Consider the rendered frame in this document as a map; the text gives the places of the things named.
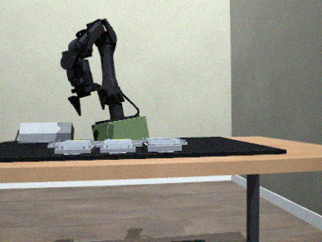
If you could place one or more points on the white control panel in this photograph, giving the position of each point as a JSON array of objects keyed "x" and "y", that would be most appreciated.
[{"x": 44, "y": 132}]

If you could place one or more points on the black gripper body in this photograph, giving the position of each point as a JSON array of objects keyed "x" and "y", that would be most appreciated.
[{"x": 87, "y": 89}]

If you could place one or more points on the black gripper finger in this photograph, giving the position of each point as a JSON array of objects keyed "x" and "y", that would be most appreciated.
[
  {"x": 76, "y": 101},
  {"x": 102, "y": 96}
]

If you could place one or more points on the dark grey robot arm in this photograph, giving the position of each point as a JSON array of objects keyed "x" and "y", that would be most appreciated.
[{"x": 106, "y": 50}]

